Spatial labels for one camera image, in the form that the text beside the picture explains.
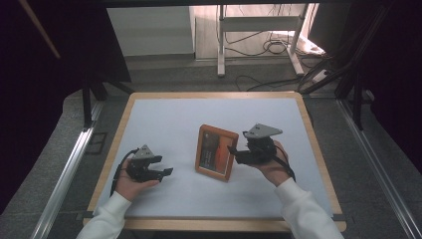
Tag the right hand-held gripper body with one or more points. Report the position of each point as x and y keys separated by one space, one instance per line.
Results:
x=258 y=149

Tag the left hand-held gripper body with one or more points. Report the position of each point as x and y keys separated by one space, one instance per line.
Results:
x=141 y=167

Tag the wooden picture frame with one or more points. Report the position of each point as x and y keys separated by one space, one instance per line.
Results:
x=215 y=152

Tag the person's left hand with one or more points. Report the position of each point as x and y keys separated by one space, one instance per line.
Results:
x=131 y=187

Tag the person's right hand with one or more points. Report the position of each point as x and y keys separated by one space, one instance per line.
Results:
x=277 y=169

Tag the white table mat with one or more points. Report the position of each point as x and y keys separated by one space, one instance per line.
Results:
x=172 y=113

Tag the black floor grille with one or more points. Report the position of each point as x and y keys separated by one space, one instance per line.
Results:
x=96 y=143

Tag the wooden table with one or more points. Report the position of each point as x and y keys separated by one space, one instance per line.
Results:
x=215 y=95

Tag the black metal stand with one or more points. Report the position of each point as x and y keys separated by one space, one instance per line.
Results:
x=356 y=103
x=87 y=106

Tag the white power strip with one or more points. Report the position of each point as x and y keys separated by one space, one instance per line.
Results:
x=320 y=76

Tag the dark curtain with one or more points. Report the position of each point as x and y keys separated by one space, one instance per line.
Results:
x=33 y=116
x=398 y=66

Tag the white metal stand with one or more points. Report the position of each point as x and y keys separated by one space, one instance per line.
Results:
x=258 y=23

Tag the white cabinet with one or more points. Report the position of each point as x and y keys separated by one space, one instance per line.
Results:
x=149 y=31

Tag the wooden pole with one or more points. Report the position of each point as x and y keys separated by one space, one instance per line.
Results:
x=40 y=28

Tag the aluminium floor rail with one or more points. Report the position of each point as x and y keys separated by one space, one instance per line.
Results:
x=378 y=159
x=66 y=172

